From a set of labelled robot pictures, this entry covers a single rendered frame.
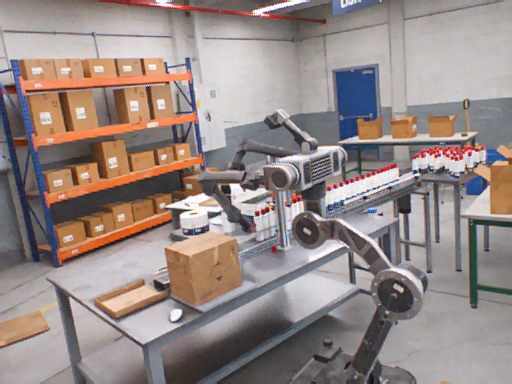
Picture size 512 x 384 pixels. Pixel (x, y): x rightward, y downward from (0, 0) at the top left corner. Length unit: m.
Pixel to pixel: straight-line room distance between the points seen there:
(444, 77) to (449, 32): 0.86
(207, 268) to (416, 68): 8.61
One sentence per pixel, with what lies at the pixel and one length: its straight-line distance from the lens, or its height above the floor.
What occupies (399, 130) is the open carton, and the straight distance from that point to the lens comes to 8.34.
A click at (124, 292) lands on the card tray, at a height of 0.84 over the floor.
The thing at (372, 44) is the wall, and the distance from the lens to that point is 10.79.
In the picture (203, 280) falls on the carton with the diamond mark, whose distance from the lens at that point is 2.34.
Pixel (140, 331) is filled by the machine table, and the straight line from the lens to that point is 2.30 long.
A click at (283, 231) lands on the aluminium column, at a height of 0.95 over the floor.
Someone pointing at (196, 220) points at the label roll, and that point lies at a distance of 3.35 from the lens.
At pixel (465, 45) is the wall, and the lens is 10.18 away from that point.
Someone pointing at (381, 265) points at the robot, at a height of 1.01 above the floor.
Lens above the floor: 1.86
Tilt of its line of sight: 12 degrees down
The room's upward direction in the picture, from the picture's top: 6 degrees counter-clockwise
